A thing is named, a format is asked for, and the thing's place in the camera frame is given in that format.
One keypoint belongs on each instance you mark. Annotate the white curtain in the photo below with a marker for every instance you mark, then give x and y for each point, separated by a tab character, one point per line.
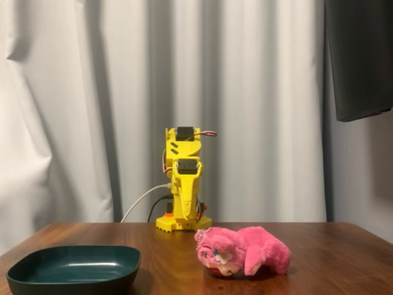
92	92

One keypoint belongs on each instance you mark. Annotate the pink plush strawberry bear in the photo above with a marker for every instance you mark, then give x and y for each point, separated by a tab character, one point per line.
255	249

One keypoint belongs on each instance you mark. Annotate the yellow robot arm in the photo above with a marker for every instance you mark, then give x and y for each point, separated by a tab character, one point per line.
184	147

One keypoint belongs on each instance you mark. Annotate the dark teal square plate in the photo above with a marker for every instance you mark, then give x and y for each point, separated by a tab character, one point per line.
73	261

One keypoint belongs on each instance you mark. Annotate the yellow gripper black servo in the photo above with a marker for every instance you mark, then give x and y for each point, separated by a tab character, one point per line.
186	179

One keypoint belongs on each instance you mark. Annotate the orange and black clamp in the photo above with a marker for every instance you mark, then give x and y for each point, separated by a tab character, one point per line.
169	213

